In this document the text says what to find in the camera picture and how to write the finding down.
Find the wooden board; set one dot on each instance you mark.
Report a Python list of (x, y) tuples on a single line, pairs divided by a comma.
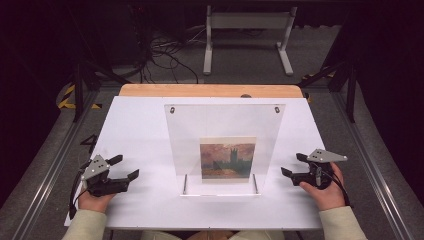
[(206, 90)]

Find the white table board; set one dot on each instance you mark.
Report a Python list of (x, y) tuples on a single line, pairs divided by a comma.
[(140, 133)]

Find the black metal stand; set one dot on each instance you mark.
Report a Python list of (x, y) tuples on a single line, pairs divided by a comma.
[(78, 93), (350, 93)]

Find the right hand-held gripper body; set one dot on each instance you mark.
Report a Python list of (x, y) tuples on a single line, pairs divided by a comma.
[(325, 156)]

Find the white metal stand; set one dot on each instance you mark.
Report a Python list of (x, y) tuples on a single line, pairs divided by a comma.
[(250, 20)]

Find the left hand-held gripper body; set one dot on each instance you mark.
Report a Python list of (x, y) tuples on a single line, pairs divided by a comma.
[(96, 168)]

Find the aluminium floor rail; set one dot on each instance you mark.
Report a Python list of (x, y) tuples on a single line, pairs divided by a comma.
[(50, 170), (373, 173)]

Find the person's left hand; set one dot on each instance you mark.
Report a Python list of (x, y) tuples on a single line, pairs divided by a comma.
[(95, 203)]

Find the clear acrylic picture frame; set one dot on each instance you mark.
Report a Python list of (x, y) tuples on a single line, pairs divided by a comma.
[(226, 123)]

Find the painting print card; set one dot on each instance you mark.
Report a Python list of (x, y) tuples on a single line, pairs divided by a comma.
[(226, 161)]

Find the person's right hand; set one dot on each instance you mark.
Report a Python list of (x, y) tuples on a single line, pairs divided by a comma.
[(328, 198)]

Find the yellow black floor tape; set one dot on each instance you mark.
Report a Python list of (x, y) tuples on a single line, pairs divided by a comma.
[(313, 76), (68, 100)]

